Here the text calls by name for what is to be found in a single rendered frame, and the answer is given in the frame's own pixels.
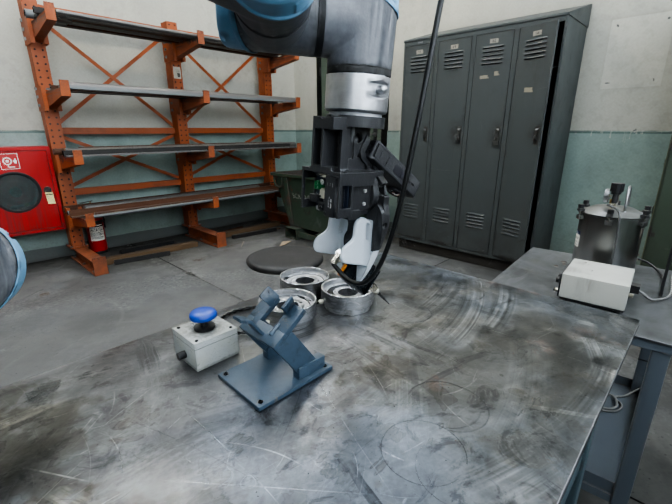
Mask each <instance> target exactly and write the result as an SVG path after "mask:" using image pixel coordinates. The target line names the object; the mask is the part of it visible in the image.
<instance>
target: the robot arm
mask: <svg viewBox="0 0 672 504"><path fill-rule="evenodd" d="M208 1H210V2H212V3H215V9H216V21H217V29H218V32H219V37H220V40H221V42H222V43H223V44H224V45H225V46H226V47H228V48H231V49H238V50H245V51H247V52H248V53H258V52H263V53H273V54H283V55H294V56H304V57H316V58H327V74H326V91H325V109H326V111H329V114H326V116H313V132H312V153H311V166H302V185H301V207H302V208H303V207H313V206H316V209H317V210H318V211H321V212H323V214H324V216H327V217H329V220H328V227H327V229H326V230H325V231H324V232H323V233H321V234H320V235H319V236H317V237H316V238H315V240H314V243H313V247H314V250H315V251H316V252H320V253H327V254H334V255H335V253H336V251H337V250H339V249H340V250H341V251H340V260H341V262H338V263H337V266H338V267H339V268H341V267H342V265H343V264H352V265H357V267H356V279H355V281H362V280H363V279H364V278H365V276H366V275H367V273H368V272H369V270H370V268H371V267H372V265H373V263H374V261H375V259H376V257H377V254H378V251H379V250H380V249H381V247H382V244H383V241H384V239H385V236H386V233H387V230H388V227H389V220H390V212H389V198H390V196H389V195H387V192H388V193H389V194H391V195H392V196H394V197H398V198H399V196H400V191H401V187H402V183H403V178H404V174H405V169H406V167H405V166H404V165H403V164H402V163H401V162H400V161H399V160H398V159H397V158H396V157H395V156H394V155H393V154H392V153H391V152H390V151H389V150H388V149H387V148H386V147H385V146H384V145H383V144H382V143H381V142H380V141H379V140H371V139H370V130H371V128H373V129H384V127H385V118H382V115H385V114H386V113H387V109H388V99H389V89H390V79H391V71H392V62H393V53H394V43H395V34H396V24H397V21H398V19H399V10H398V9H399V0H208ZM311 177H314V190H313V193H310V194H309V198H305V179H306V178H311ZM360 215H364V216H366V218H363V217H360ZM352 234H353V236H352ZM8 235H9V233H8V232H6V231H5V230H3V229H2V228H0V309H1V308H2V307H3V306H4V305H5V304H6V303H7V302H8V301H9V300H10V299H12V298H13V297H14V296H15V295H16V294H17V292H18V291H19V290H20V288H21V286H22V284H23V282H24V279H25V276H26V259H25V255H24V253H23V250H22V248H21V247H20V245H19V243H18V242H17V241H16V240H15V239H11V238H10V237H9V236H8Z"/></svg>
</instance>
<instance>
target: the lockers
mask: <svg viewBox="0 0 672 504"><path fill-rule="evenodd" d="M591 9H592V4H588V5H582V6H577V7H571V8H566V9H560V10H555V11H549V12H544V13H538V14H533V15H527V16H522V17H517V18H511V19H506V20H500V21H495V22H489V23H484V24H478V25H473V26H467V27H462V28H456V29H451V30H445V31H440V32H438V35H437V41H436V46H435V51H434V56H433V62H432V67H431V72H430V77H429V82H428V88H427V93H426V98H425V103H424V108H423V113H422V118H421V123H420V128H419V133H418V138H417V143H416V148H415V153H414V158H413V162H412V167H411V173H412V174H413V175H414V176H415V177H416V178H417V179H418V181H419V182H420V185H419V187H418V190H417V192H416V194H415V197H414V198H408V197H405V198H404V202H403V206H402V210H401V214H400V217H399V221H398V225H397V228H396V236H395V237H397V238H399V246H400V247H404V248H408V249H413V250H417V251H421V252H425V253H430V254H434V255H438V256H442V257H446V258H451V259H455V260H459V261H463V262H467V263H472V264H476V265H480V266H484V267H488V268H493V269H497V270H501V271H504V270H506V269H507V268H508V267H509V266H510V265H512V264H513V263H514V262H515V261H516V260H518V259H519V258H520V257H521V256H523V255H524V254H525V253H526V252H527V251H529V250H530V249H531V248H532V247H536V248H542V249H547V250H549V249H550V243H551V237H552V231H553V225H554V219H555V214H556V208H557V202H558V196H559V190H560V184H561V178H562V173H563V167H564V161H565V155H566V149H567V143H568V138H569V132H570V126H571V120H572V114H573V108H574V102H575V97H576V91H577V85H578V79H579V73H580V67H581V62H582V56H583V50H584V44H585V38H586V32H587V28H588V27H589V21H590V15H591ZM431 35H432V33H431V34H427V35H424V36H420V37H416V38H413V39H409V40H405V41H404V43H405V45H404V67H403V88H402V109H401V130H400V151H399V161H400V162H401V163H402V164H403V165H404V166H405V167H406V164H407V159H408V155H409V150H410V145H411V140H412V135H413V130H414V125H415V119H416V114H417V109H418V104H419V99H420V93H421V88H422V83H423V77H424V72H425V67H426V61H427V56H428V51H429V45H430V40H431ZM458 136H459V140H460V143H459V144H455V140H456V137H457V140H458ZM496 136H497V137H498V141H499V145H493V141H494V137H495V141H497V137H496Z"/></svg>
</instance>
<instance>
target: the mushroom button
mask: <svg viewBox="0 0 672 504"><path fill-rule="evenodd" d="M216 317H217V311H216V310H215V308H213V307H199V308H196V309H194V310H192V311H191V312H190V314H189V319H190V321H192V322H194V323H200V327H207V326H208V322H209V321H211V320H213V319H215V318H216Z"/></svg>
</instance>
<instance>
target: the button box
mask: <svg viewBox="0 0 672 504"><path fill-rule="evenodd" d="M172 330H173V338H174V345H175V352H176V357H177V359H178V360H179V361H180V360H182V359H183V360H184V361H185V362H186V363H187V364H189V365H190V366H191V367H192V368H193V369H195V370H196V371H197V372H199V371H201V370H203V369H205V368H208V367H210V366H212V365H214V364H216V363H218V362H221V361H223V360H225V359H227V358H229V357H232V356H234V355H236V354H238V353H239V345H238V333H237V327H235V326H234V325H232V324H230V323H229V322H227V321H225V320H224V319H222V318H220V317H219V316H217V317H216V318H215V319H213V320H211V321H209V322H208V326H207V327H200V323H194V322H192V321H191V322H188V323H185V324H183V325H180V326H177V327H174V328H172Z"/></svg>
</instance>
